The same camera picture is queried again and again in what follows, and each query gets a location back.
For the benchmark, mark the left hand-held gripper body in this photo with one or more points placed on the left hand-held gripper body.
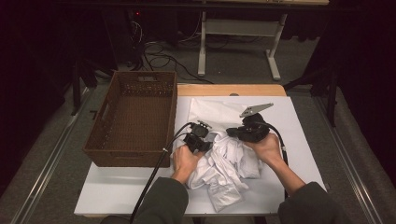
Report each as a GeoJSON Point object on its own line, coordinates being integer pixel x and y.
{"type": "Point", "coordinates": [199, 137]}

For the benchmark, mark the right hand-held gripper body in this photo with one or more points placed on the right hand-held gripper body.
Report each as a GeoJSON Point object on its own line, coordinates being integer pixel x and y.
{"type": "Point", "coordinates": [253, 129]}

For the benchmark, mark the white mesh laundry bag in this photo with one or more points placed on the white mesh laundry bag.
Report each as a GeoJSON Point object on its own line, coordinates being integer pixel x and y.
{"type": "Point", "coordinates": [211, 112]}

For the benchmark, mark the white shirt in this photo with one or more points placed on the white shirt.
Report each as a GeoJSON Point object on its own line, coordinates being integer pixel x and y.
{"type": "Point", "coordinates": [224, 168]}

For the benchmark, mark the brown woven basket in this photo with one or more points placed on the brown woven basket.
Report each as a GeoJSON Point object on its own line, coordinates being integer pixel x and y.
{"type": "Point", "coordinates": [137, 124]}

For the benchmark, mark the person's right hand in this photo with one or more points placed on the person's right hand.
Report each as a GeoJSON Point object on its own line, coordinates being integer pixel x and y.
{"type": "Point", "coordinates": [269, 149]}

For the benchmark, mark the person's left hand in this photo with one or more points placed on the person's left hand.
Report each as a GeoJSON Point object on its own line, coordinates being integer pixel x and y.
{"type": "Point", "coordinates": [185, 163]}

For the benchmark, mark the white table sheet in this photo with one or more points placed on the white table sheet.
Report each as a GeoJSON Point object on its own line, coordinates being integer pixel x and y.
{"type": "Point", "coordinates": [295, 130]}

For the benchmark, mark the dark metal stand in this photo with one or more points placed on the dark metal stand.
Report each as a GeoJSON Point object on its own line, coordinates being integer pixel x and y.
{"type": "Point", "coordinates": [76, 87]}
{"type": "Point", "coordinates": [331, 93]}

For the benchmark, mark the white metal desk frame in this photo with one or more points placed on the white metal desk frame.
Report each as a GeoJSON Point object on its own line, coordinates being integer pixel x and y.
{"type": "Point", "coordinates": [239, 27]}

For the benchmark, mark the metal floor rail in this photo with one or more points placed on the metal floor rail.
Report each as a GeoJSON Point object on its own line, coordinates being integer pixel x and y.
{"type": "Point", "coordinates": [46, 171]}
{"type": "Point", "coordinates": [351, 174]}

